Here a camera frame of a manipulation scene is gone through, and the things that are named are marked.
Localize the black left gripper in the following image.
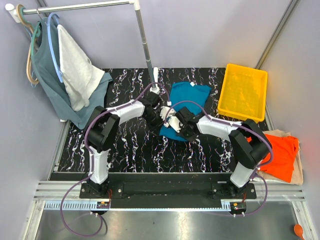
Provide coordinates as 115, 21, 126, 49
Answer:
143, 111, 166, 137

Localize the blue t-shirt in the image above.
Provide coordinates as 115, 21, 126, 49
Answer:
159, 81, 212, 142

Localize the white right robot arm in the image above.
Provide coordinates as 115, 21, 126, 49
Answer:
168, 107, 273, 199

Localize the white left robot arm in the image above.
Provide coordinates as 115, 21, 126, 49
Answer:
85, 92, 163, 198

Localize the yellow plastic bin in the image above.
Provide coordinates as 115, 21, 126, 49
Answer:
217, 63, 268, 123

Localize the white hanging shirt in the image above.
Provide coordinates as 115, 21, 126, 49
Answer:
57, 24, 105, 112

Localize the light blue hanger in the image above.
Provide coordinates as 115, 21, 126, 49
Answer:
46, 12, 63, 83

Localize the orange folded t-shirt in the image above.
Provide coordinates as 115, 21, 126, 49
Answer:
258, 133, 299, 183

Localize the grey-green hanging shirt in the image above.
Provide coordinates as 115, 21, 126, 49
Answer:
30, 18, 112, 130

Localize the beige folded t-shirt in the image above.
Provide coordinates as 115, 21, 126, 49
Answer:
257, 129, 304, 186

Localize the wooden hanger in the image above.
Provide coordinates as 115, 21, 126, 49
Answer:
15, 4, 39, 85

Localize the green hanger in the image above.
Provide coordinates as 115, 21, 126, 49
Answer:
30, 21, 41, 52

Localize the orange rubber bulb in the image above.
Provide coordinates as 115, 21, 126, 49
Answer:
293, 224, 304, 240

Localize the metal clothes rack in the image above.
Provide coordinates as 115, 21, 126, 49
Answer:
4, 0, 161, 96

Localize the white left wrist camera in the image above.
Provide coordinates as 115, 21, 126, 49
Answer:
160, 101, 176, 121

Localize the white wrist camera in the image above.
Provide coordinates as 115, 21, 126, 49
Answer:
163, 116, 182, 133
160, 101, 176, 121

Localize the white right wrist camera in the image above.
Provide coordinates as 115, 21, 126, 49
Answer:
163, 116, 182, 133

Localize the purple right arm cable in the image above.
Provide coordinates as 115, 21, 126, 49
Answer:
164, 100, 274, 218

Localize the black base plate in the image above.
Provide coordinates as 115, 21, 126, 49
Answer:
79, 172, 257, 211

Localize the aluminium corner rail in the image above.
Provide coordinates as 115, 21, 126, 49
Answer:
254, 0, 300, 70

